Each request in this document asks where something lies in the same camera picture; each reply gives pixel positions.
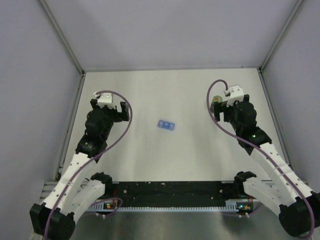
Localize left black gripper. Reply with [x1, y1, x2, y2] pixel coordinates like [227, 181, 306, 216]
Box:
[90, 99, 129, 140]

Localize green pill bottle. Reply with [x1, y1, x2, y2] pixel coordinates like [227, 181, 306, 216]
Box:
[210, 95, 223, 112]

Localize blue pill organizer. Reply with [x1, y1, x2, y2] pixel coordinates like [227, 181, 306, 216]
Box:
[157, 119, 176, 131]

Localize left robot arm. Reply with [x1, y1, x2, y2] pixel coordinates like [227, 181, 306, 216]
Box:
[29, 98, 133, 240]

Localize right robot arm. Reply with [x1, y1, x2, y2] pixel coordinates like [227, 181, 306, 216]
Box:
[206, 94, 320, 239]

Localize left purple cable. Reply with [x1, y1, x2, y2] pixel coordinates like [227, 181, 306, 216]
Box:
[44, 90, 133, 240]

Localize purple cable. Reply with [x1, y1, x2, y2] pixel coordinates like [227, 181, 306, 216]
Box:
[206, 79, 315, 238]
[44, 90, 133, 240]

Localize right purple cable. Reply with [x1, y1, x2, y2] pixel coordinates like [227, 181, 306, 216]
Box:
[206, 79, 315, 238]

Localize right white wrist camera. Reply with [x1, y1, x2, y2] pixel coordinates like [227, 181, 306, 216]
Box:
[223, 85, 245, 107]

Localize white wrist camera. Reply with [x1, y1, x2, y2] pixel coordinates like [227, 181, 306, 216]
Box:
[94, 92, 115, 109]
[223, 85, 245, 107]

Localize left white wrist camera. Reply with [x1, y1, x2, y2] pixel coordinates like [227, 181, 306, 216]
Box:
[94, 92, 115, 109]

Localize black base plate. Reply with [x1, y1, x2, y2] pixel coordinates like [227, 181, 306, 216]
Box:
[98, 181, 250, 208]

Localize grey cable duct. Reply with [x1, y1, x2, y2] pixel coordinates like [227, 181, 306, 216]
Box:
[86, 199, 254, 214]

